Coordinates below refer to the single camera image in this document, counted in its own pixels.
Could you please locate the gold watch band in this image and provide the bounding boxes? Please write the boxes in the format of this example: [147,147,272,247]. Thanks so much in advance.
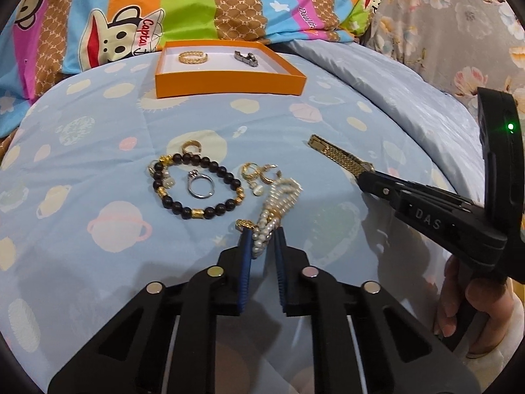
[308,135,375,180]

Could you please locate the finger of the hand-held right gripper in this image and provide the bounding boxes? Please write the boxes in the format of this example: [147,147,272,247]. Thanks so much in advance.
[389,191,510,256]
[357,170,488,219]

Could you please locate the gold hoop earring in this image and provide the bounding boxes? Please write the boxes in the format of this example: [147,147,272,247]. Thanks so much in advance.
[261,163,280,185]
[241,163,263,196]

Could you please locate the silver watch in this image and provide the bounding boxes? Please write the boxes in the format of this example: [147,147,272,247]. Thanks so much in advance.
[234,50,260,67]

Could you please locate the light blue satin quilt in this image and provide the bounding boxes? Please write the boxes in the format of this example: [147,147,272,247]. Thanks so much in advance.
[283,39,489,210]

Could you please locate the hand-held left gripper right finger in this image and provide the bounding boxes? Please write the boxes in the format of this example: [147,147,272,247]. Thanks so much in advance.
[274,228,480,394]

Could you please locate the grey floral sheet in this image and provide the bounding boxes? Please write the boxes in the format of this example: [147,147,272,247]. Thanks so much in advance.
[361,0,525,132]

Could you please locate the person's right hand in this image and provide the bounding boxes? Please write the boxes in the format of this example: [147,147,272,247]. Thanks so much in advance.
[435,254,518,358]

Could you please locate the pearl bracelet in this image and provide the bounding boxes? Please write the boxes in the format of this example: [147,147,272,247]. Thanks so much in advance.
[236,178,303,259]

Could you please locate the gold bangle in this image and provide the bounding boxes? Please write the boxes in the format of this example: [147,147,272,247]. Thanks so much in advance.
[179,51,209,65]

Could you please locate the black bead bracelet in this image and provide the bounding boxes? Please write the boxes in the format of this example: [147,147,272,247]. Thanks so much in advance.
[148,153,246,219]

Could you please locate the silver ring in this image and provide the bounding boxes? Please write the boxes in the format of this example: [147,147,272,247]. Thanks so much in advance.
[188,170,215,198]

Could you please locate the orange jewelry box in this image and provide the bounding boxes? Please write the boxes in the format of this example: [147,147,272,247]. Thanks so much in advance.
[155,41,307,99]

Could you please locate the cartoon monkey pillow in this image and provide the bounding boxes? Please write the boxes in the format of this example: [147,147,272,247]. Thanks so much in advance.
[0,0,394,161]

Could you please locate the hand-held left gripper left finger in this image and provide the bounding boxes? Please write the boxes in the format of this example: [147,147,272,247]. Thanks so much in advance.
[47,229,253,394]

